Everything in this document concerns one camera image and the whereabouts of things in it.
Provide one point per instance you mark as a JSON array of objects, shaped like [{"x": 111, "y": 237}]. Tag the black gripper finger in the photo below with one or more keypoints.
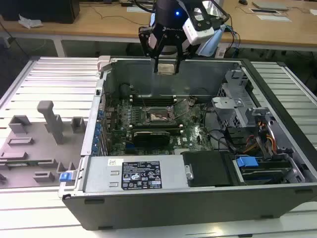
[
  {"x": 156, "y": 65},
  {"x": 178, "y": 65}
]

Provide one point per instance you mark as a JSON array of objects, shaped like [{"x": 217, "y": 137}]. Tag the silver CPU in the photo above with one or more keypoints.
[{"x": 167, "y": 68}]

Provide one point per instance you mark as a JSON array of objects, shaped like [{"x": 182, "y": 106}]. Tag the CPU socket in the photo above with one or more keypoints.
[{"x": 157, "y": 116}]

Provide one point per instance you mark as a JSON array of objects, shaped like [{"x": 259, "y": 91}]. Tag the white paper sheet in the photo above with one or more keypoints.
[
  {"x": 136, "y": 9},
  {"x": 272, "y": 18}
]

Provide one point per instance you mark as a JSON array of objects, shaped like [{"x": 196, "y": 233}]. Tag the pale blue teach pendant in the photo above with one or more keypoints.
[{"x": 210, "y": 47}]

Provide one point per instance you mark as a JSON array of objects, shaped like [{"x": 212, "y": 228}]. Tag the silver drive cage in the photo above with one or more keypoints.
[{"x": 224, "y": 109}]

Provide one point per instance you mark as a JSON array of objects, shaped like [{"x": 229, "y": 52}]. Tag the wooden desk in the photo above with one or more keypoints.
[{"x": 99, "y": 27}]

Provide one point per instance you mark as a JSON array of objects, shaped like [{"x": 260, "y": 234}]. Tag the black mouse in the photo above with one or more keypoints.
[{"x": 243, "y": 2}]

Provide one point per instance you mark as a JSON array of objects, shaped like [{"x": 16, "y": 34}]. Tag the green motherboard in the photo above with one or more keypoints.
[{"x": 193, "y": 138}]

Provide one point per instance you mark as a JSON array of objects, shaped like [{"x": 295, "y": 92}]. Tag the blue card retainer clip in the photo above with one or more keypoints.
[
  {"x": 95, "y": 146},
  {"x": 98, "y": 128},
  {"x": 100, "y": 114}
]

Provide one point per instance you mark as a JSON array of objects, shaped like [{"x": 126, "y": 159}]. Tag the white sheet with black strip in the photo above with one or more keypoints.
[{"x": 262, "y": 11}]

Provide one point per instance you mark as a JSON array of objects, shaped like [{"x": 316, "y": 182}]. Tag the silver laptop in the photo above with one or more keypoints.
[{"x": 270, "y": 5}]

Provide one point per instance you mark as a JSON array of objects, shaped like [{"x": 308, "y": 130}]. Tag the black drive bay box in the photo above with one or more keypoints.
[{"x": 208, "y": 168}]

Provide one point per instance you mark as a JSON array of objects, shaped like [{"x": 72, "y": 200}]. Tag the hard disk in blue carrier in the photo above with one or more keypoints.
[{"x": 247, "y": 163}]

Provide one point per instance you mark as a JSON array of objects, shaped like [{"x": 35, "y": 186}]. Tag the black computer tower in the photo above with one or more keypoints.
[{"x": 49, "y": 10}]

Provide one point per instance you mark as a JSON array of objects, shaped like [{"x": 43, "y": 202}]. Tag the silver power supply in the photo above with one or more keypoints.
[{"x": 104, "y": 173}]

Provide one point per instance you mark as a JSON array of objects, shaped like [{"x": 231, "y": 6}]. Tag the grey parts rack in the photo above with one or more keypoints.
[{"x": 67, "y": 153}]

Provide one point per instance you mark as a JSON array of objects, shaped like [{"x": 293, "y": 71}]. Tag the crumpled white paper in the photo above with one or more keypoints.
[{"x": 29, "y": 22}]

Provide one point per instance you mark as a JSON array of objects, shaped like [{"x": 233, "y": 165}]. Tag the blue case latch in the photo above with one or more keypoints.
[{"x": 65, "y": 177}]

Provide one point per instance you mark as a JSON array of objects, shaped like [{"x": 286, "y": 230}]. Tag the black open PC case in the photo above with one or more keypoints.
[{"x": 173, "y": 210}]

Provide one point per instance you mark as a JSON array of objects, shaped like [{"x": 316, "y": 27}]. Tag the green RAM stick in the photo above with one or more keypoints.
[{"x": 22, "y": 164}]

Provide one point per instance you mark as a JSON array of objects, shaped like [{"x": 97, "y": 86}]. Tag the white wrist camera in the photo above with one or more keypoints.
[{"x": 198, "y": 37}]

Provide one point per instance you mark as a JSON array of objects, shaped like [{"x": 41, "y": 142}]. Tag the black camera bracket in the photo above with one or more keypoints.
[{"x": 206, "y": 23}]

